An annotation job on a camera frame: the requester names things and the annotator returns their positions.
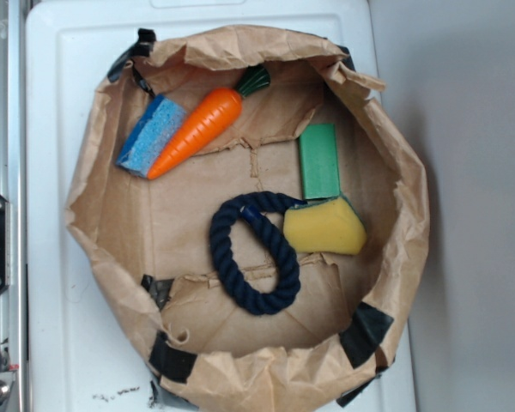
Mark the aluminium frame rail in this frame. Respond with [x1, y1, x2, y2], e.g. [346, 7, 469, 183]
[0, 1, 30, 411]

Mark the yellow sponge green backing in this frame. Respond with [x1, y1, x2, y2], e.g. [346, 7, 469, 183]
[283, 197, 367, 255]

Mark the white plastic tray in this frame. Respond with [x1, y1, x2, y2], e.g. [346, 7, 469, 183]
[24, 0, 418, 412]

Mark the blue sponge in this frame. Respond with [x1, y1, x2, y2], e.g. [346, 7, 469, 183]
[115, 94, 186, 178]

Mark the green rectangular block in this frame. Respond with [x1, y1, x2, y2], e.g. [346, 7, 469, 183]
[299, 124, 340, 200]

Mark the orange toy carrot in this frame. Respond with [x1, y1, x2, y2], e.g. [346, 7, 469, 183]
[146, 64, 271, 180]

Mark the dark blue rope ring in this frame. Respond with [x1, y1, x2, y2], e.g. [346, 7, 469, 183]
[209, 191, 308, 317]

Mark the brown paper bag bin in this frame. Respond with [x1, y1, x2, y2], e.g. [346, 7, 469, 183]
[65, 25, 430, 411]

